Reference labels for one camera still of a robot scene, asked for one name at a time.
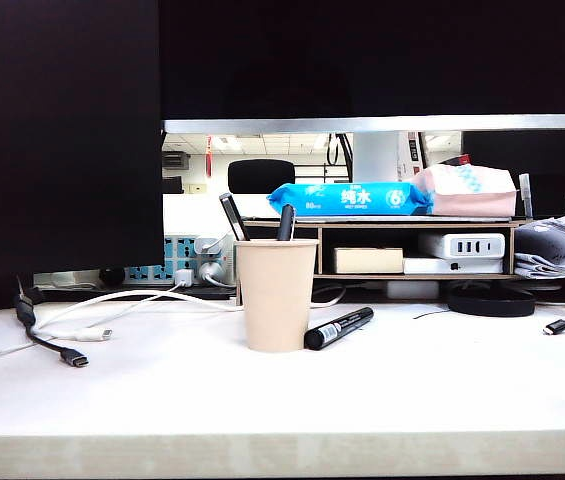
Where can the black marker pen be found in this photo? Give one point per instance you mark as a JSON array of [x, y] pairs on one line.
[[337, 327]]

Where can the beige paper cup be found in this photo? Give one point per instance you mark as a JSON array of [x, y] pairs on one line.
[[274, 295]]

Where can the black rounded pen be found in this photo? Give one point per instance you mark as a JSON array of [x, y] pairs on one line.
[[286, 222]]

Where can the black silver flat pen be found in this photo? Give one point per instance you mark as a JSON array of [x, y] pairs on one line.
[[233, 214]]

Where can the black office chair back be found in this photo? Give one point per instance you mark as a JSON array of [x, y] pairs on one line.
[[261, 175]]

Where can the white angled power plug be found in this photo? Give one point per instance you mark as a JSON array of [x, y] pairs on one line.
[[208, 244]]

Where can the white round power plug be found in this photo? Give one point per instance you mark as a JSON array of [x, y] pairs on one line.
[[209, 271]]

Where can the blue wet wipes pack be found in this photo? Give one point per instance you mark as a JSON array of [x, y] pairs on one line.
[[352, 199]]

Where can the cream rectangular box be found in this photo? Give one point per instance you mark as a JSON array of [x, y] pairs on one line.
[[367, 260]]

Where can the small white USB charger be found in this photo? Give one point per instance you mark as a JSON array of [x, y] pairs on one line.
[[184, 276]]

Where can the wooden desk shelf riser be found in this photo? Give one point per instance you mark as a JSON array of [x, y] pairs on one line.
[[387, 225]]

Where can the white blue power strip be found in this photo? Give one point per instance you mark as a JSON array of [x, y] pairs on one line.
[[172, 250]]

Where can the red hanging ornament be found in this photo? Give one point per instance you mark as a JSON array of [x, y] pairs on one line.
[[208, 157]]

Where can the white flat box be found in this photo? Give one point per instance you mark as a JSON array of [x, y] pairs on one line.
[[437, 266]]

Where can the small black ball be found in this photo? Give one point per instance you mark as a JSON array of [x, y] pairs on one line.
[[112, 275]]

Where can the white multi-port charger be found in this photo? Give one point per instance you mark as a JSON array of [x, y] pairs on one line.
[[462, 245]]

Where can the pink tissue pack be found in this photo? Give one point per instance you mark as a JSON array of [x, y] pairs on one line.
[[472, 201]]

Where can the black monitor silver edge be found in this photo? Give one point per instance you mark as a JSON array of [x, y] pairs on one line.
[[382, 60]]

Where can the black round stand base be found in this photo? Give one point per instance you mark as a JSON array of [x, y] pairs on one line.
[[492, 302]]

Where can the silver monitor stand base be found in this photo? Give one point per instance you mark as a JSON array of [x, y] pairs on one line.
[[67, 280]]

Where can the clear pen grey cap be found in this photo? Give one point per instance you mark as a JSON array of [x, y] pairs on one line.
[[526, 192]]

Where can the rolled printed paper stack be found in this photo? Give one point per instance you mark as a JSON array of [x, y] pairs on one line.
[[552, 247]]

